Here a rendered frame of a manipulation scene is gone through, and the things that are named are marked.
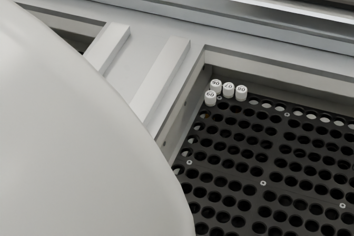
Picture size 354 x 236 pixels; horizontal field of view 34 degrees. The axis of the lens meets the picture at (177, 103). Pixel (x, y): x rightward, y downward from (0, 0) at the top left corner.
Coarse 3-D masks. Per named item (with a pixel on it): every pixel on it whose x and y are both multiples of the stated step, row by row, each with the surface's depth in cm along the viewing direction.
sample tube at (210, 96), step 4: (208, 92) 62; (212, 92) 62; (204, 96) 62; (208, 96) 61; (212, 96) 61; (216, 96) 62; (204, 100) 62; (208, 100) 61; (212, 100) 61; (208, 104) 62; (212, 104) 62; (208, 116) 63
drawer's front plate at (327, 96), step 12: (216, 72) 74; (228, 72) 74; (240, 72) 73; (264, 84) 73; (276, 84) 72; (288, 84) 71; (312, 96) 71; (324, 96) 71; (336, 96) 70; (348, 96) 69
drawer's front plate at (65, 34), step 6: (54, 30) 80; (60, 30) 80; (60, 36) 81; (66, 36) 80; (72, 36) 80; (78, 36) 79; (84, 36) 79; (90, 36) 78; (84, 42) 80; (90, 42) 79
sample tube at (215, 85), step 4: (212, 80) 63; (216, 80) 63; (212, 84) 62; (216, 84) 62; (220, 84) 62; (212, 88) 63; (216, 88) 62; (220, 88) 63; (216, 92) 63; (220, 92) 63
